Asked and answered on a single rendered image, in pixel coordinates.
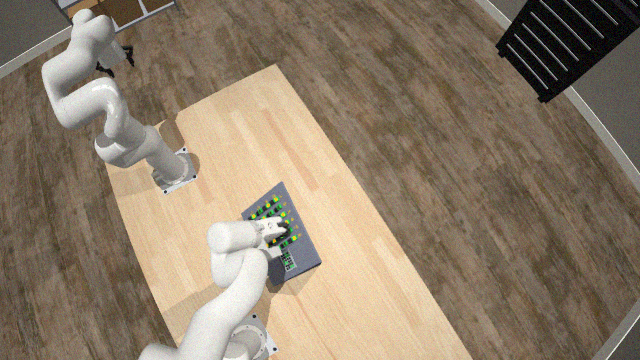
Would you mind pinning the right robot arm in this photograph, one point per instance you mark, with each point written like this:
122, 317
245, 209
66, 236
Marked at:
209, 331

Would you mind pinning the grey switch panel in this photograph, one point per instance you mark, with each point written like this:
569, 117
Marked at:
300, 255

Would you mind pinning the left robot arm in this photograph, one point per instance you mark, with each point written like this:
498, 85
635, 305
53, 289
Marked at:
103, 95

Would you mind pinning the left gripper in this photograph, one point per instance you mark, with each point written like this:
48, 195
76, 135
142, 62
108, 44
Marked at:
112, 55

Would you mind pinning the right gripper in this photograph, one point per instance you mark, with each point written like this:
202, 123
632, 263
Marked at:
270, 223

